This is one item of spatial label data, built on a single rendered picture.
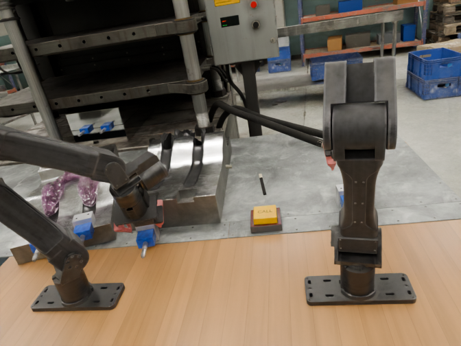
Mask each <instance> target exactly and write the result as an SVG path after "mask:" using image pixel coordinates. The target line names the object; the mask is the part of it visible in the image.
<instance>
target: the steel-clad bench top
mask: <svg viewBox="0 0 461 346"><path fill-rule="evenodd" d="M230 143H231V148H232V153H231V158H230V165H232V168H229V171H228V180H227V184H226V193H225V197H224V206H223V210H222V219H221V223H214V224H199V225H191V226H183V227H167V228H160V229H159V231H160V235H159V240H158V241H156V243H155V244H170V243H179V242H195V241H203V240H219V239H228V238H244V237H253V236H262V235H278V234H286V233H302V232H311V231H327V230H331V226H335V225H339V211H340V210H341V209H339V207H338V204H337V203H336V190H335V185H340V184H343V180H342V174H341V171H340V169H339V167H338V165H337V162H336V165H335V168H334V170H333V171H332V170H331V168H330V167H329V166H328V165H327V161H326V157H325V154H324V148H320V147H318V146H315V145H313V144H310V143H307V142H305V141H301V140H300V139H296V138H294V137H290V136H289V135H285V134H283V133H279V134H273V135H261V136H256V137H244V138H238V139H231V140H230ZM147 151H148V149H145V150H134V151H128V152H118V154H119V158H121V159H122V160H123V161H124V162H125V164H126V163H128V162H129V161H131V162H132V161H133V160H135V159H136V158H138V157H139V156H141V155H142V154H143V153H145V152H147ZM39 169H40V166H37V165H30V164H26V163H24V164H18V165H7V166H1V167H0V178H3V180H4V182H5V184H6V185H7V186H9V187H10V188H11V189H13V190H14V191H15V192H16V193H17V194H19V195H20V196H22V197H23V198H24V199H25V197H26V196H27V195H28V194H29V193H30V192H32V191H34V190H35V189H37V188H38V187H39V185H40V184H41V179H40V176H39V173H38V170H39ZM259 174H262V177H263V182H264V185H265V191H266V195H263V191H262V188H261V182H260V178H259ZM267 205H276V208H278V207H280V211H281V223H282V231H271V232H262V233H251V230H250V211H251V210H254V207H259V206H267ZM375 209H376V210H377V215H378V226H386V225H394V224H410V223H419V222H435V221H443V220H459V219H461V198H460V197H459V196H458V195H457V194H456V193H455V192H454V191H453V190H452V189H451V188H450V187H449V186H448V185H447V184H446V183H445V182H444V181H443V180H442V179H441V178H440V177H439V176H438V175H437V174H436V173H435V172H434V171H433V170H432V169H431V168H430V167H429V166H428V164H426V162H424V160H422V159H421V158H420V157H419V156H418V155H417V153H415V151H413V149H411V147H409V146H408V145H407V144H406V142H404V140H402V138H400V136H398V135H397V144H396V148H395V150H386V153H385V161H383V165H382V166H381V168H380V170H379V173H378V175H377V180H376V185H375ZM229 225H230V226H229ZM228 231H229V232H228ZM16 236H17V234H16V233H15V232H13V231H12V230H11V229H8V228H7V227H6V226H5V225H4V224H2V223H0V258H1V257H13V254H12V252H11V250H10V247H11V245H12V243H13V241H14V239H15V237H16ZM136 239H137V231H132V233H127V232H117V239H116V240H112V241H109V242H104V243H101V244H96V245H93V246H88V247H86V250H95V249H112V248H121V247H129V246H137V242H136Z"/></svg>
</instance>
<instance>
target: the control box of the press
mask: <svg viewBox="0 0 461 346"><path fill-rule="evenodd" d="M204 6H205V10H206V18H207V23H208V27H209V35H210V39H211V46H210V50H211V56H213V59H214V64H215V66H218V65H225V69H226V77H227V79H228V82H229V83H230V85H231V86H232V87H233V88H234V90H236V92H238V94H239V95H240V97H241V99H242V101H243V103H244V106H245V108H247V109H249V110H251V111H254V112H256V113H259V114H260V109H259V98H258V92H257V81H256V75H255V74H256V72H257V70H258V68H259V66H260V64H261V62H263V60H264V59H266V58H275V57H279V41H278V32H277V24H276V9H275V1H274V0H204ZM229 64H230V65H232V66H235V68H236V69H237V70H238V71H239V72H240V73H241V75H242V76H243V80H244V90H245V95H246V98H245V97H244V94H243V93H242V92H241V91H240V89H239V88H238V87H237V86H236V85H235V83H234V82H233V81H232V79H231V76H230V71H229ZM248 128H249V134H250V137H256V136H261V135H263V133H262V127H261V125H259V124H256V123H253V122H250V121H248Z"/></svg>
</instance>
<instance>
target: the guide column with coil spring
mask: <svg viewBox="0 0 461 346"><path fill-rule="evenodd" d="M5 3H10V1H5V2H1V3H0V5H2V4H5ZM8 7H12V5H5V6H1V7H0V9H2V8H8ZM0 15H1V18H2V19H6V18H11V17H16V16H15V13H14V14H13V9H12V8H10V9H7V10H1V11H0ZM3 24H4V25H5V28H6V31H7V33H8V36H9V38H10V41H11V43H12V46H13V48H14V51H15V53H16V56H17V58H18V60H19V63H20V66H21V68H22V70H23V73H24V76H25V79H26V80H27V83H28V86H29V89H30V91H31V93H32V96H33V98H34V101H35V103H36V106H37V108H38V111H39V113H40V116H41V118H42V121H43V123H44V125H45V128H46V130H47V133H48V135H49V138H52V139H57V140H61V141H63V139H62V135H61V134H60V131H59V128H58V125H57V123H56V120H55V117H54V114H53V113H52V110H51V107H50V105H49V102H48V99H47V96H46V94H45V91H44V89H43V86H42V84H41V81H40V78H39V76H38V73H37V71H36V68H35V66H34V63H33V60H32V57H31V55H30V53H29V49H28V48H27V45H26V42H25V39H24V37H23V34H22V31H21V29H20V27H19V23H18V21H17V20H13V21H5V22H3Z"/></svg>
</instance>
